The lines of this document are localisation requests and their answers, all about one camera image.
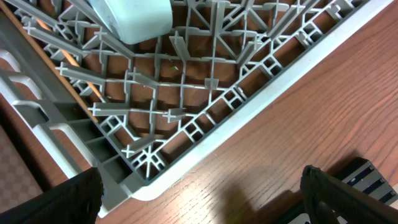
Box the grey dishwasher rack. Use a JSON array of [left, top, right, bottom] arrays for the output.
[[1, 0, 389, 217]]

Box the small light blue saucer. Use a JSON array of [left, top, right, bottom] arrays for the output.
[[88, 0, 173, 44]]

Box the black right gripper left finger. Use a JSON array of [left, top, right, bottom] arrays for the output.
[[1, 167, 104, 224]]

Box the dark brown serving tray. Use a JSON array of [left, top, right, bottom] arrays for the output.
[[0, 127, 43, 213]]

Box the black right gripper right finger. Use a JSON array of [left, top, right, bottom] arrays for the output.
[[300, 165, 397, 224]]

